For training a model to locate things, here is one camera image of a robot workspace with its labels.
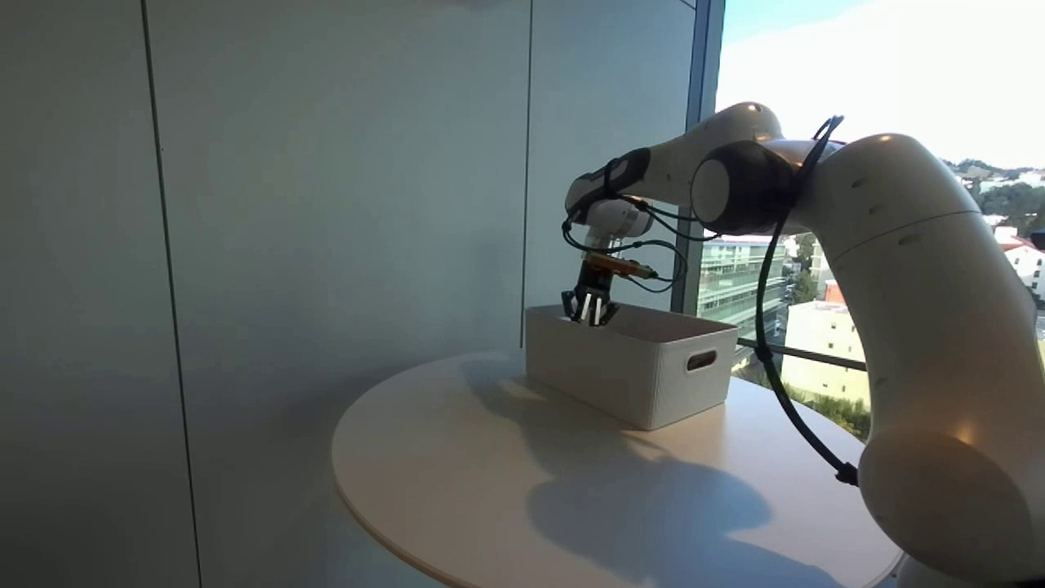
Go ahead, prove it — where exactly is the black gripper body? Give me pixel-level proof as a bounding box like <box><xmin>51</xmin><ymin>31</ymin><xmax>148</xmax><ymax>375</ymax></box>
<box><xmin>571</xmin><ymin>259</ymin><xmax>620</xmax><ymax>302</ymax></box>

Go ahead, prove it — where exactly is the glass office building outside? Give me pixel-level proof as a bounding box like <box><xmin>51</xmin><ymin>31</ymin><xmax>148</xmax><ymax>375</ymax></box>
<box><xmin>696</xmin><ymin>231</ymin><xmax>810</xmax><ymax>344</ymax></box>

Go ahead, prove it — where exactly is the dark window railing bar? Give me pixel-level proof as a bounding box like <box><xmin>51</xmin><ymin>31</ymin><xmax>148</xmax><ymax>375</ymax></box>
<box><xmin>735</xmin><ymin>337</ymin><xmax>876</xmax><ymax>375</ymax></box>

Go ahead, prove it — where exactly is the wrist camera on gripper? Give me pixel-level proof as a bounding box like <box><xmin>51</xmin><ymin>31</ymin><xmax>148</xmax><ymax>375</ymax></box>
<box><xmin>593</xmin><ymin>249</ymin><xmax>662</xmax><ymax>283</ymax></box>

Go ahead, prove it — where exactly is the white plastic basket with handles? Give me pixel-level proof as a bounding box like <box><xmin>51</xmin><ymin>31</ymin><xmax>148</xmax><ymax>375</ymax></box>
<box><xmin>523</xmin><ymin>302</ymin><xmax>743</xmax><ymax>435</ymax></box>

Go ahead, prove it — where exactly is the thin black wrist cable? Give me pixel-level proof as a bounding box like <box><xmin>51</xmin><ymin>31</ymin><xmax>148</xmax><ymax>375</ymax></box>
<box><xmin>560</xmin><ymin>194</ymin><xmax>724</xmax><ymax>297</ymax></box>

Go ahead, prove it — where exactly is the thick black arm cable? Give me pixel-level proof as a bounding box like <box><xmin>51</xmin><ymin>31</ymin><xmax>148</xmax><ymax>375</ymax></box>
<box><xmin>747</xmin><ymin>112</ymin><xmax>861</xmax><ymax>491</ymax></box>

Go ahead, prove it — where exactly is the dark window frame post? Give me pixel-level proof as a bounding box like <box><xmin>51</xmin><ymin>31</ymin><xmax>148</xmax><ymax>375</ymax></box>
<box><xmin>667</xmin><ymin>0</ymin><xmax>728</xmax><ymax>321</ymax></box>

